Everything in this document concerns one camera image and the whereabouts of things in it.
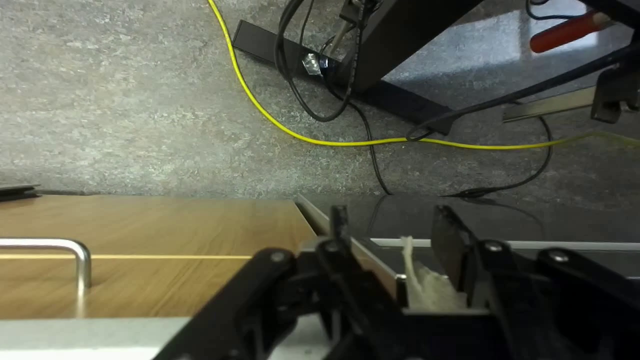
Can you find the black tripod stand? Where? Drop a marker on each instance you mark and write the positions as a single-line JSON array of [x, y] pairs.
[[567, 32]]

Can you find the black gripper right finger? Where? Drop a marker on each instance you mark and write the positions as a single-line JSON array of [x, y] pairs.
[[567, 307]]

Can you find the black metal stand base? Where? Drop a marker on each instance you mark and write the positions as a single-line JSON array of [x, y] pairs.
[[401, 27]]

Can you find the grey metal bar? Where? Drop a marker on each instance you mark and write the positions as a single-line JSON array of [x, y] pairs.
[[552, 107]]

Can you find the wooden base cabinet front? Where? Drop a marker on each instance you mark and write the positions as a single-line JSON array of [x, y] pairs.
[[167, 226]]

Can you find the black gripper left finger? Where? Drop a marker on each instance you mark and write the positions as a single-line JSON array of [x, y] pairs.
[[267, 307]]

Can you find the white stained towel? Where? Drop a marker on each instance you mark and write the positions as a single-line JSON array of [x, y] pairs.
[[427, 287]]

